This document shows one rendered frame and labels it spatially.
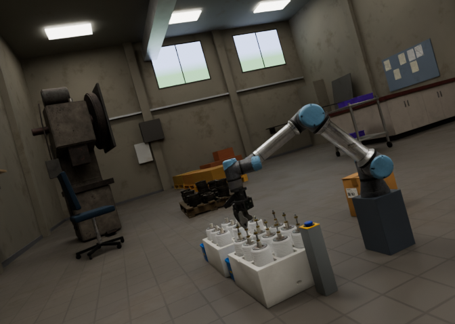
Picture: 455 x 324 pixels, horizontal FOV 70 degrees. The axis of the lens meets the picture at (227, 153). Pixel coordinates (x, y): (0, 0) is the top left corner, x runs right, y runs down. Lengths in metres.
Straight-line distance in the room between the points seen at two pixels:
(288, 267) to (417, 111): 6.98
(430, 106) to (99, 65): 9.97
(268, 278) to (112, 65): 11.35
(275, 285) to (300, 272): 0.15
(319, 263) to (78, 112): 4.70
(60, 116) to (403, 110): 6.65
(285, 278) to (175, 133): 10.69
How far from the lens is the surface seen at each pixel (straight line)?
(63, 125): 5.60
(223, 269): 2.12
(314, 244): 1.57
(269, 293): 1.65
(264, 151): 1.78
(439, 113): 8.83
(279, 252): 1.69
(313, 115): 1.66
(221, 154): 11.69
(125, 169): 11.81
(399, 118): 7.94
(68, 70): 12.47
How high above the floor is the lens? 0.74
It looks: level
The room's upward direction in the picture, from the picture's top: 16 degrees counter-clockwise
